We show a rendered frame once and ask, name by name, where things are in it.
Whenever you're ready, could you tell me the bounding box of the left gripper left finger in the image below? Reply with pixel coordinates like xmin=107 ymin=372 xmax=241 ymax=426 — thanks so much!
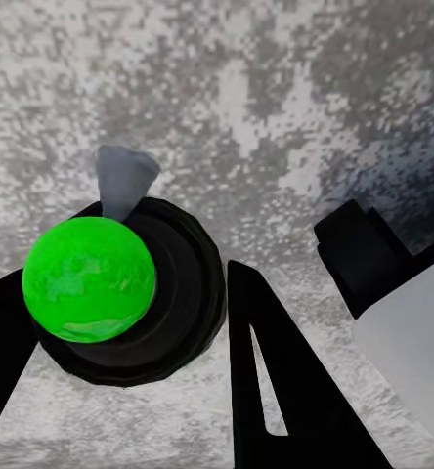
xmin=0 ymin=267 xmax=38 ymax=416

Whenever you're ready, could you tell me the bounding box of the insectifuge atomizer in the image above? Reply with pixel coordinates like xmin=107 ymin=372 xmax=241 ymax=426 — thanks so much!
xmin=22 ymin=145 xmax=228 ymax=388

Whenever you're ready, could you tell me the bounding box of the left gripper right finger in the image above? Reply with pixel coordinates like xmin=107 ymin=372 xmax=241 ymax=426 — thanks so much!
xmin=225 ymin=260 xmax=391 ymax=469

